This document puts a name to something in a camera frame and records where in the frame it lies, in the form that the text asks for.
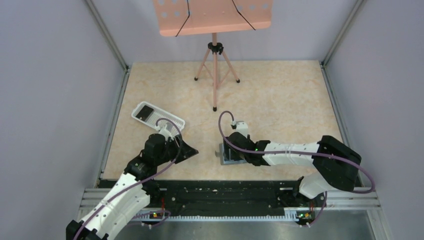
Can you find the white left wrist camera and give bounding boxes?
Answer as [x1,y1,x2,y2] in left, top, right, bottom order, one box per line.
[154,123,175,140]

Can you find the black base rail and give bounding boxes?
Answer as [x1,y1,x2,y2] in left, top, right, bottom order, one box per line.
[148,180,324,218]

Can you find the pink music stand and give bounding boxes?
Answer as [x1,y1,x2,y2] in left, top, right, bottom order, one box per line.
[152,0,274,112]

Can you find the black card in basket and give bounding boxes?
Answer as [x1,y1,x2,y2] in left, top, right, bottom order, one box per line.
[136,105,154,122]

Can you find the white plastic basket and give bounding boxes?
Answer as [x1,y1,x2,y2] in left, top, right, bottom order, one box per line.
[131,101,186,131]

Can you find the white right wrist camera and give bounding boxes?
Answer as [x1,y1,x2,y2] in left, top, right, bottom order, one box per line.
[231,121,249,138]

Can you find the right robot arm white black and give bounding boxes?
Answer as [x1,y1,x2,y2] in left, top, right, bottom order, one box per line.
[223,132,362,199]

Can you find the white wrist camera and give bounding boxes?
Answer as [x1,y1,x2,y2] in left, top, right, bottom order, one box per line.
[231,121,249,138]
[154,123,175,140]

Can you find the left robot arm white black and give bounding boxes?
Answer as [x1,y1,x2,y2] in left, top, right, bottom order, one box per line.
[65,133,199,240]

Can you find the aluminium frame rail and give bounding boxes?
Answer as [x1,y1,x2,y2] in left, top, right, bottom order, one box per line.
[79,187,382,223]

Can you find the grey card holder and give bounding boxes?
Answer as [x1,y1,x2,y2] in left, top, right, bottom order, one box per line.
[215,143,247,166]

